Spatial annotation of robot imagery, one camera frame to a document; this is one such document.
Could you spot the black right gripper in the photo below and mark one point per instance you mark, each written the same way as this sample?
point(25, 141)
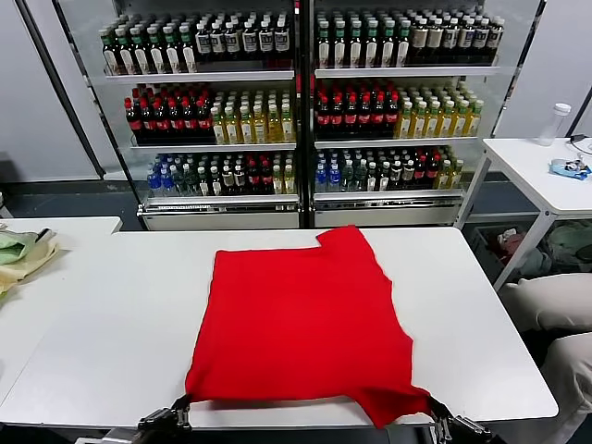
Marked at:
point(467, 432)

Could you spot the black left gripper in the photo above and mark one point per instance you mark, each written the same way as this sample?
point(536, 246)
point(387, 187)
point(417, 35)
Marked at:
point(157, 420)

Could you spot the red shirt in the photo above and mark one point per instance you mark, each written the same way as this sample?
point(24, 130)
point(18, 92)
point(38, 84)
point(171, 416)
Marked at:
point(300, 324)

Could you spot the grey green clothes pile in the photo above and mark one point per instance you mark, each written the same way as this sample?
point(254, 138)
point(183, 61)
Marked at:
point(538, 263)

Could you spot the person in beige trousers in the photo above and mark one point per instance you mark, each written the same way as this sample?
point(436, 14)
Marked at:
point(550, 300)

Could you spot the black storage crate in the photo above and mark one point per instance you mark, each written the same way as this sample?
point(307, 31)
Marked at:
point(483, 245)

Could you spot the dark red garment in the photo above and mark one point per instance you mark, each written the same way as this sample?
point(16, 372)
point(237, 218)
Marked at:
point(511, 242)

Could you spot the green and yellow cloths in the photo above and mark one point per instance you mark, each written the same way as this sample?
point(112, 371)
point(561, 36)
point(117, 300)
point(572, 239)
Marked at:
point(32, 263)

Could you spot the white cooler shelf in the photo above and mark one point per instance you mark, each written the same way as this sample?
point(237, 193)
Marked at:
point(407, 72)
point(213, 147)
point(199, 76)
point(393, 142)
point(222, 200)
point(388, 194)

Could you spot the green garment pile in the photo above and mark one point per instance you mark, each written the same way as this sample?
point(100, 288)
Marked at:
point(571, 245)

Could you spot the blue water bottle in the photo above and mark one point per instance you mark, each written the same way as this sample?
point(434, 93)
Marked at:
point(321, 177)
point(334, 177)
point(154, 183)
point(166, 182)

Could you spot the clear green water bottle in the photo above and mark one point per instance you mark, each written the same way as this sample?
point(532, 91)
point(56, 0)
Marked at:
point(190, 179)
point(360, 176)
point(179, 180)
point(348, 176)

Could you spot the slim white label bottle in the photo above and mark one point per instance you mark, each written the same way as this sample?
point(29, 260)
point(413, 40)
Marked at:
point(216, 180)
point(203, 181)
point(372, 176)
point(384, 176)

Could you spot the light green garment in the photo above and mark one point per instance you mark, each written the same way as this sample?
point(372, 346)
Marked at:
point(11, 250)

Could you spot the dark drink bottle white cap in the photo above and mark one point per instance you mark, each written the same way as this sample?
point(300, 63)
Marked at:
point(396, 175)
point(239, 177)
point(408, 174)
point(227, 177)

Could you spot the small red cap cola bottle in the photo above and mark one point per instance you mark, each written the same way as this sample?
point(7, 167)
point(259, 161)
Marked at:
point(266, 176)
point(434, 171)
point(253, 176)
point(420, 172)

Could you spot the small yellow juice bottle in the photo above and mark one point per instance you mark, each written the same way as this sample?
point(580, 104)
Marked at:
point(457, 174)
point(445, 175)
point(278, 179)
point(289, 179)

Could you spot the white side table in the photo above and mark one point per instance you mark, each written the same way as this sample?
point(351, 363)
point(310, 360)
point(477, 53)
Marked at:
point(522, 162)

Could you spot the blue snack packet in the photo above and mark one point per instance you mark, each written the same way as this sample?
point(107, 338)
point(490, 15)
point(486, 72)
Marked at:
point(569, 168)

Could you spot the clear bottle white cap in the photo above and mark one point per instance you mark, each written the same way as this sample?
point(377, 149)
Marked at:
point(552, 125)

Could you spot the green cap tea bottle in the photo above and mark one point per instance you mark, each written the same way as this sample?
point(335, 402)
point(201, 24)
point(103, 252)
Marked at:
point(340, 44)
point(403, 43)
point(155, 51)
point(356, 44)
point(170, 50)
point(187, 49)
point(388, 43)
point(372, 44)
point(124, 53)
point(324, 44)
point(139, 52)
point(110, 53)

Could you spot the dark bottle white label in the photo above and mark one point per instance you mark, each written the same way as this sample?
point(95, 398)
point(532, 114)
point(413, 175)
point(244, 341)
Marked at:
point(218, 44)
point(282, 41)
point(202, 44)
point(232, 43)
point(250, 43)
point(266, 42)

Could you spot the dark bottle beige label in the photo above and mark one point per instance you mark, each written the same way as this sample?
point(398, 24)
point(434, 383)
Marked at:
point(481, 40)
point(435, 40)
point(466, 40)
point(420, 40)
point(496, 39)
point(450, 40)

